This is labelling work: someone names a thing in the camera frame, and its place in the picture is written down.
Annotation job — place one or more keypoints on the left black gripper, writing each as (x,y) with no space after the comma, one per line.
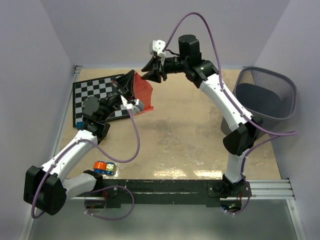
(126,85)

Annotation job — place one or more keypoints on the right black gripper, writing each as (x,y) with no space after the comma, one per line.
(156,70)

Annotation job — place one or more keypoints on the red plastic trash bag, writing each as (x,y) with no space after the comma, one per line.
(143,90)

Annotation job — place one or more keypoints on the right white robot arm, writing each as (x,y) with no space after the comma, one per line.
(243,125)

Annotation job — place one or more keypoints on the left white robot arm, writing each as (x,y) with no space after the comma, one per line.
(47,188)

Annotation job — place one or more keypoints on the grey mesh trash bin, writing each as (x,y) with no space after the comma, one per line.
(267,94)

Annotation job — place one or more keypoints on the black white chessboard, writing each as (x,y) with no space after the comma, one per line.
(90,101)

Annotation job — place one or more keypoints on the yellow blue toy blocks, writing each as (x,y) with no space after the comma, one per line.
(97,129)

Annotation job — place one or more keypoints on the orange tape roll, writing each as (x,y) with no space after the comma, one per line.
(100,167)

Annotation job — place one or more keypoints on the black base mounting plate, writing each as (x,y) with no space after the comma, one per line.
(206,192)

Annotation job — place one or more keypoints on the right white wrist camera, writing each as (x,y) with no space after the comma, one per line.
(157,48)

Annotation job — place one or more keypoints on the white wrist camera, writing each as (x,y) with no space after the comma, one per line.
(134,105)
(157,48)

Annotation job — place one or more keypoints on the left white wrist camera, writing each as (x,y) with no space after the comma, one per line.
(134,105)

